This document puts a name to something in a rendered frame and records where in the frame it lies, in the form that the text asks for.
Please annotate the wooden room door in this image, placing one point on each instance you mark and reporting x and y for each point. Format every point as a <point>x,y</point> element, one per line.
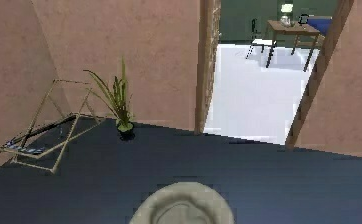
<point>207,63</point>

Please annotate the green house plant in pot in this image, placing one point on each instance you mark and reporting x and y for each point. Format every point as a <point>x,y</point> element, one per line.
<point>123,110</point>

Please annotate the black and white chair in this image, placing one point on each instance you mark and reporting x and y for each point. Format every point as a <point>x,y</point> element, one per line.
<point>260,41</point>

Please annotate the brown wooden table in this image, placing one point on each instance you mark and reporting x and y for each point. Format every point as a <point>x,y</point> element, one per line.
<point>290,29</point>

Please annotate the black baseball bat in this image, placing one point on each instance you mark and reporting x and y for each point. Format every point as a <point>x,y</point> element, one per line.
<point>44,129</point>

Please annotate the glass jar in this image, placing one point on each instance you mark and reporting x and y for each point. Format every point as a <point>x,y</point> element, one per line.
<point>285,20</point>

